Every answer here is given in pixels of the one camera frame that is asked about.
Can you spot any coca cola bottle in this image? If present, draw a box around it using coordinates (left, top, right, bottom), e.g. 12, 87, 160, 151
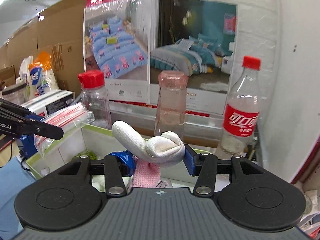
215, 56, 261, 160

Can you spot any blue machine box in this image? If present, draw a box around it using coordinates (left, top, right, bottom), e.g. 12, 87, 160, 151
16, 112, 46, 160

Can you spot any clear plastic container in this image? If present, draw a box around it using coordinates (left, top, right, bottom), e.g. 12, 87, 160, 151
2, 83, 29, 105

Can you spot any white pen refill box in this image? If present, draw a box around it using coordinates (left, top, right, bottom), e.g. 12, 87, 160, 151
21, 89, 75, 117

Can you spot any blue table mat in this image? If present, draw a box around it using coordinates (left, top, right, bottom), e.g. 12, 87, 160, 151
0, 158, 35, 239

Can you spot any white sock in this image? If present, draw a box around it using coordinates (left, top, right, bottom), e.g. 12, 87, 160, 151
111, 121, 185, 168

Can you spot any stack of zip bags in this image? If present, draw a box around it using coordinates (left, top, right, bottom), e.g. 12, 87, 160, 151
34, 102, 95, 159

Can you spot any green cardboard box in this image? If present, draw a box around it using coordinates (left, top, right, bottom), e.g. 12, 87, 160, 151
25, 125, 125, 179

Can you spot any blue white tissue bag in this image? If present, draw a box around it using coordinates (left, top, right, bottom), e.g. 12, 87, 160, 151
19, 51, 59, 100

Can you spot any pink transparent bottle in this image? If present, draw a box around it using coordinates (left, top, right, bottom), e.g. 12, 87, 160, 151
155, 70, 188, 139

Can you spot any clear jar red lid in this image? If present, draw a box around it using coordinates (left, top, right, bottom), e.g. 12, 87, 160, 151
78, 70, 112, 129

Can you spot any pink sponge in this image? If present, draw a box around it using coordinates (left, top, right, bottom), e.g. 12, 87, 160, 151
132, 158, 161, 188

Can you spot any bedding poster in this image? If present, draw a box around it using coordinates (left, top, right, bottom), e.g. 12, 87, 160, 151
84, 0, 238, 115

